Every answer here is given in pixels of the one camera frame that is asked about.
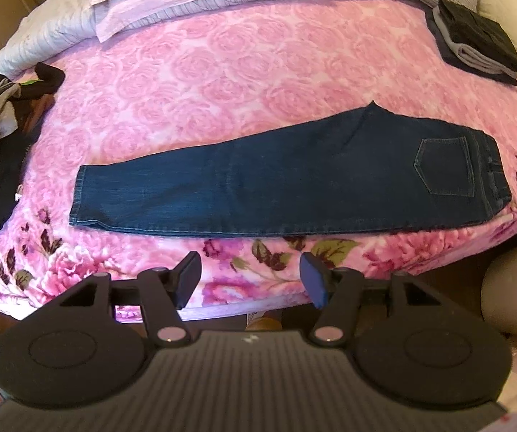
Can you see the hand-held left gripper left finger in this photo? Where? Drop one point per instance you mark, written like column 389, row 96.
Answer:
column 188, row 279

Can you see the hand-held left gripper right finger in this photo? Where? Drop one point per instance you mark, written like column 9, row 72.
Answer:
column 314, row 281

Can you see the dark blue denim pants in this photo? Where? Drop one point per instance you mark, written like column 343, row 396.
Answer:
column 285, row 180

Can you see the dark zip jacket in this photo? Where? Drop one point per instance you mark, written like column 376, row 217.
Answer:
column 11, row 162

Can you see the pink rose print blanket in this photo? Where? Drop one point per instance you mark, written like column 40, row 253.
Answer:
column 222, row 67

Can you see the green cloth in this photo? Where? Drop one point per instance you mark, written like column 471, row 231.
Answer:
column 30, row 83

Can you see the stack of folded clothes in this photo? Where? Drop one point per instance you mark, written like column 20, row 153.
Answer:
column 447, row 51

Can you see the lilac pillow with pleated edge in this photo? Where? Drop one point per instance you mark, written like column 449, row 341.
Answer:
column 204, row 9

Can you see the grey folded garment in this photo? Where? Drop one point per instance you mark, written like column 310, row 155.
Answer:
column 468, row 56

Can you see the pale quilted bedspread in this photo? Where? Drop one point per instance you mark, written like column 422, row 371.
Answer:
column 47, row 31

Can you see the black folded garment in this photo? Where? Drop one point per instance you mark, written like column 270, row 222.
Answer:
column 479, row 36

